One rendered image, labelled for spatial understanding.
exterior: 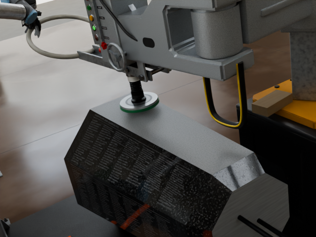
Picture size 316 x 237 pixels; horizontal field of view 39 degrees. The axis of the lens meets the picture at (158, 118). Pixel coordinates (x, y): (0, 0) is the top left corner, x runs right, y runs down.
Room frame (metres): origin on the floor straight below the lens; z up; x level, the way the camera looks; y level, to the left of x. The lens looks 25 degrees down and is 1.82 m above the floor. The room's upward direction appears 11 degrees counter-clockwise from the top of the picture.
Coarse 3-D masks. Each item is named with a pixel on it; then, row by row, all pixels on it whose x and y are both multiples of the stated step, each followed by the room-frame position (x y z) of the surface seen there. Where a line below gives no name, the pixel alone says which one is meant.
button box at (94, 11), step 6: (84, 0) 2.30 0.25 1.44; (90, 0) 2.25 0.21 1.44; (96, 6) 2.25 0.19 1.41; (90, 12) 2.28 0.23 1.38; (96, 12) 2.25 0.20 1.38; (96, 18) 2.24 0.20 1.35; (90, 24) 2.30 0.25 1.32; (96, 24) 2.25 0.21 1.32; (96, 30) 2.26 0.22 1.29; (102, 36) 2.25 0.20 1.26; (96, 42) 2.28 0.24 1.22
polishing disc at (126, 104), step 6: (126, 96) 2.37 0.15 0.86; (150, 96) 2.30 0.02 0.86; (156, 96) 2.29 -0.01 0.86; (120, 102) 2.31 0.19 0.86; (126, 102) 2.29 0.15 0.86; (144, 102) 2.24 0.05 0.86; (150, 102) 2.23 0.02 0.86; (156, 102) 2.24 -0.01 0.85; (126, 108) 2.21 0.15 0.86; (132, 108) 2.19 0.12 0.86; (138, 108) 2.18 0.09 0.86; (144, 108) 2.19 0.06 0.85
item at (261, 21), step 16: (240, 0) 1.75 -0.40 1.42; (256, 0) 1.76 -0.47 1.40; (272, 0) 1.82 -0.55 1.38; (288, 0) 1.86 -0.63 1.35; (304, 0) 1.94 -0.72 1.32; (240, 16) 1.75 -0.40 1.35; (256, 16) 1.76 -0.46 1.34; (272, 16) 1.81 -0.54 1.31; (288, 16) 1.87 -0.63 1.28; (304, 16) 1.94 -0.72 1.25; (256, 32) 1.75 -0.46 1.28; (272, 32) 1.82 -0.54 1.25
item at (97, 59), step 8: (96, 48) 2.65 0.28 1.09; (80, 56) 2.60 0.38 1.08; (88, 56) 2.52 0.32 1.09; (96, 56) 2.45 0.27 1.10; (104, 64) 2.39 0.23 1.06; (128, 72) 2.21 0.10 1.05; (136, 72) 2.15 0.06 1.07; (152, 72) 2.10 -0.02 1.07; (168, 72) 2.13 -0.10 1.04; (152, 80) 2.07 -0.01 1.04
